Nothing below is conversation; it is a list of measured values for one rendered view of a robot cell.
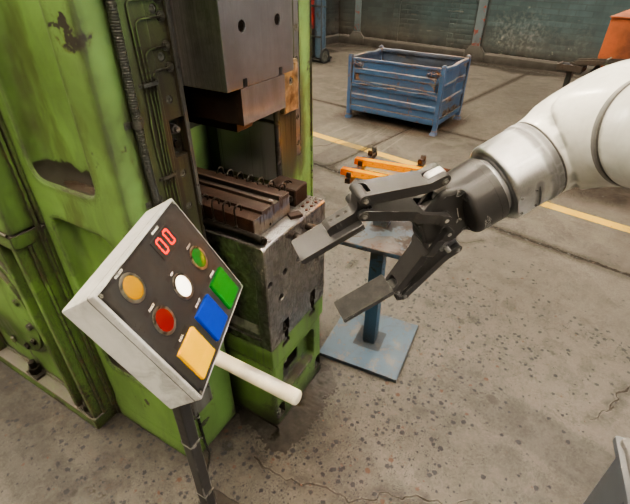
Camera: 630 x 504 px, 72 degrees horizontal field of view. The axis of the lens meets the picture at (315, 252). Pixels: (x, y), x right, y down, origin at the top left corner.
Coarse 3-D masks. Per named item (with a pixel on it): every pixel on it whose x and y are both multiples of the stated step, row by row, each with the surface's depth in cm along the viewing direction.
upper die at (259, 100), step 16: (272, 80) 119; (192, 96) 119; (208, 96) 116; (224, 96) 113; (240, 96) 110; (256, 96) 115; (272, 96) 121; (192, 112) 122; (208, 112) 119; (224, 112) 116; (240, 112) 113; (256, 112) 117; (272, 112) 124
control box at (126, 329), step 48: (144, 240) 83; (192, 240) 97; (96, 288) 70; (144, 288) 78; (192, 288) 90; (240, 288) 107; (96, 336) 73; (144, 336) 74; (144, 384) 80; (192, 384) 80
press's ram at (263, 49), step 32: (192, 0) 98; (224, 0) 96; (256, 0) 105; (288, 0) 115; (192, 32) 102; (224, 32) 99; (256, 32) 108; (288, 32) 119; (192, 64) 107; (224, 64) 102; (256, 64) 112; (288, 64) 124
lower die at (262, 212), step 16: (208, 176) 153; (224, 176) 154; (208, 192) 145; (224, 192) 145; (240, 192) 142; (272, 192) 144; (288, 192) 144; (208, 208) 139; (224, 208) 137; (256, 208) 135; (272, 208) 138; (288, 208) 147; (240, 224) 135; (256, 224) 133; (272, 224) 141
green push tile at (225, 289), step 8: (216, 272) 100; (224, 272) 102; (216, 280) 98; (224, 280) 101; (216, 288) 97; (224, 288) 99; (232, 288) 102; (224, 296) 98; (232, 296) 101; (224, 304) 98; (232, 304) 100
